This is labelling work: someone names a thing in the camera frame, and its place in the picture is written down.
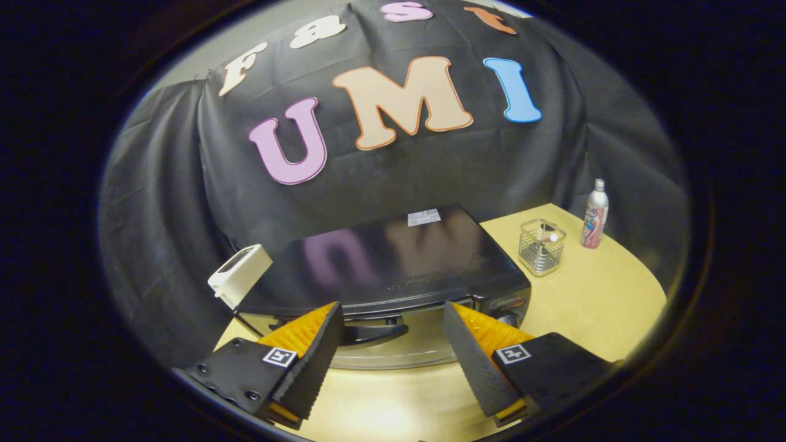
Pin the black backdrop cloth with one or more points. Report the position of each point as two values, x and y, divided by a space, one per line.
393 159

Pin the black toaster oven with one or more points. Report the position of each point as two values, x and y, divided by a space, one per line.
399 264

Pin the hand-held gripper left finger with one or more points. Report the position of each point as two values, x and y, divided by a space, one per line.
316 362

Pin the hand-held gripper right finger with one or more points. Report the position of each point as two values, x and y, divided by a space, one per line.
476 362

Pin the silver pink spray bottle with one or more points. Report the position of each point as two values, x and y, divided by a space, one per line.
594 215

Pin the white toaster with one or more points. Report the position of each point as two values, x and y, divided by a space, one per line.
239 275

